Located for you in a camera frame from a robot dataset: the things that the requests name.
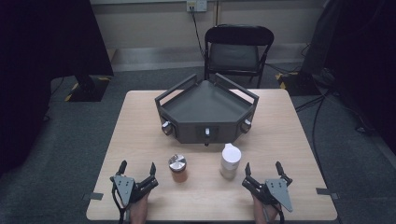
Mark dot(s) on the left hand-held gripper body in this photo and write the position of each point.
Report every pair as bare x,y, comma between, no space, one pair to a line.
124,188

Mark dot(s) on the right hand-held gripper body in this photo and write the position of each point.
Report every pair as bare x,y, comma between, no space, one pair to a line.
277,191

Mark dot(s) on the white plastic bottle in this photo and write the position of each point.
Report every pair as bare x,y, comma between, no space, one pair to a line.
230,160

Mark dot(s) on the glass jar with silver lid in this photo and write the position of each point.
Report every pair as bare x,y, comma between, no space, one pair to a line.
177,166

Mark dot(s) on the dark grey corner rack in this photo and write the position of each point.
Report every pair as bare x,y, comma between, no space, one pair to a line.
207,104

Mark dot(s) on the person's left hand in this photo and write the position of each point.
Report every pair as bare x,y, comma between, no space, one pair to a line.
139,207

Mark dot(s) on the person's right hand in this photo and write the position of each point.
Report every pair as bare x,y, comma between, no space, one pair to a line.
263,212

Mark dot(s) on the grey tape strip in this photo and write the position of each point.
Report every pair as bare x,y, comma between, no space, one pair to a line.
327,192
92,196

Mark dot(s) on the black stand base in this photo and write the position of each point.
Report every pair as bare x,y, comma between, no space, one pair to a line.
88,90
299,84

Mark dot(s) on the black folding chair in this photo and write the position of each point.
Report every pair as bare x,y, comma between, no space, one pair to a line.
233,53

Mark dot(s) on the black curtain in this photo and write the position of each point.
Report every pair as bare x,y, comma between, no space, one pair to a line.
361,56
40,62

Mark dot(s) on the white wall socket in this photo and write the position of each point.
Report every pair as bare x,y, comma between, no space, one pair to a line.
196,5

